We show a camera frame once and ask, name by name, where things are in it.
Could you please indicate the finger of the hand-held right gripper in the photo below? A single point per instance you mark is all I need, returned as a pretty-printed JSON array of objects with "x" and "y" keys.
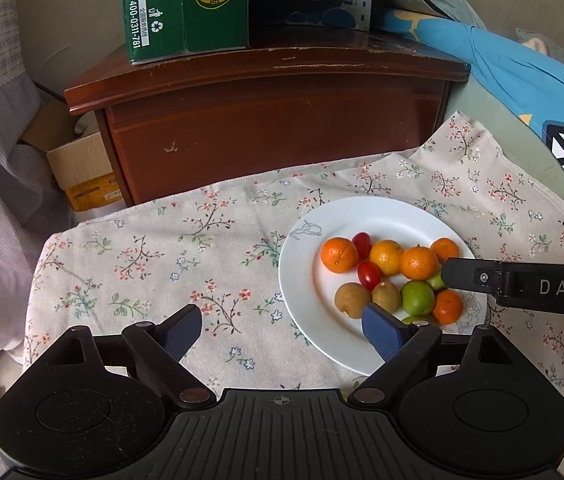
[{"x": 467, "y": 275}]

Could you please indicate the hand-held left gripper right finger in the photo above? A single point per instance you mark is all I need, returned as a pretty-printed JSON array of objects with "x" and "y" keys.
[{"x": 382, "y": 331}]

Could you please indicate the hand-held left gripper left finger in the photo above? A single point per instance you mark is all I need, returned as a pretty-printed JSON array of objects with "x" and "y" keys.
[{"x": 184, "y": 332}]

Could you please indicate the small mandarin orange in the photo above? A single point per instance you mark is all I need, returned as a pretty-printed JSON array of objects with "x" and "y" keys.
[
  {"x": 338, "y": 255},
  {"x": 419, "y": 263},
  {"x": 445, "y": 249},
  {"x": 448, "y": 307},
  {"x": 386, "y": 257}
]

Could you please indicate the white plate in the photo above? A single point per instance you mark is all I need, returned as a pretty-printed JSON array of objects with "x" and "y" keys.
[{"x": 312, "y": 270}]

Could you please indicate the brown kiwi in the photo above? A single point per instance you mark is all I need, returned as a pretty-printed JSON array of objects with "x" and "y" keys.
[
  {"x": 352, "y": 299},
  {"x": 387, "y": 295}
]

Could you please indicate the round green lime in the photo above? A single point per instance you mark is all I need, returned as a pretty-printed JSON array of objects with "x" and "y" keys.
[{"x": 417, "y": 297}]

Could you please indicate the red cherry tomato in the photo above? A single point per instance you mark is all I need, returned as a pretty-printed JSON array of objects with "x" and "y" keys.
[
  {"x": 368, "y": 273},
  {"x": 362, "y": 243}
]

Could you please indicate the floral cloth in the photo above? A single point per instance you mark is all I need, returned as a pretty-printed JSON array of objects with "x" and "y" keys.
[{"x": 162, "y": 260}]

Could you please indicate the pale green bed sheet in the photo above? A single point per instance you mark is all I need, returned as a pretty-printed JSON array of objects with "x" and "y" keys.
[{"x": 507, "y": 135}]

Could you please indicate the open cardboard box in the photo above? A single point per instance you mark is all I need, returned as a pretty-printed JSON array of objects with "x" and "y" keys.
[{"x": 82, "y": 170}]

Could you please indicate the blue printed blanket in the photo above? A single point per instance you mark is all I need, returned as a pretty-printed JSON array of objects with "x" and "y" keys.
[{"x": 527, "y": 85}]

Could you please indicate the grey checked cloth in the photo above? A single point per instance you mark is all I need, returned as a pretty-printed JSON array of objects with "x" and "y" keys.
[{"x": 2, "y": 220}]

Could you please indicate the wooden nightstand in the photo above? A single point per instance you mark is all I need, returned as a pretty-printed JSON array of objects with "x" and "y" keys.
[{"x": 262, "y": 125}]

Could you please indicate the green carton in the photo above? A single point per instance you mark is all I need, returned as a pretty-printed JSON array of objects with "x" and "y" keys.
[{"x": 187, "y": 10}]

